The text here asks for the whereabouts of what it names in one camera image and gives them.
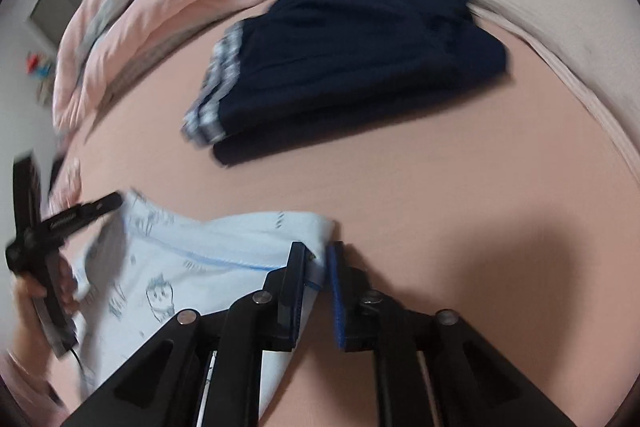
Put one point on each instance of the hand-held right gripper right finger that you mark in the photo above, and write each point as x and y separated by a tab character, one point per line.
336	307

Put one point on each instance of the person's left forearm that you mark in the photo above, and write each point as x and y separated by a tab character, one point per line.
25	372

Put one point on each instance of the light blue printed pants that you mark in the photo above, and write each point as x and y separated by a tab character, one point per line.
200	267

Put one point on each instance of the grey door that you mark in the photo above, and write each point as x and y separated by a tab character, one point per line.
57	2

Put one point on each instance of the toy shelf rack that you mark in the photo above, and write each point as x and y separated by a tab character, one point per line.
40	67

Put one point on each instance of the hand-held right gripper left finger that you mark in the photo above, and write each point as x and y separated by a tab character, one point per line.
299	302

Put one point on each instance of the beige pillow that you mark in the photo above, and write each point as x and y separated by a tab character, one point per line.
560	7

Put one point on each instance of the navy folded garment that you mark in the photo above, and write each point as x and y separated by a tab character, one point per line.
350	57

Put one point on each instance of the person's left hand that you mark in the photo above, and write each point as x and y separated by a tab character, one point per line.
25	302

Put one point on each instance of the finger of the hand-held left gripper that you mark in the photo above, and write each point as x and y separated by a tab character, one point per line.
100	207

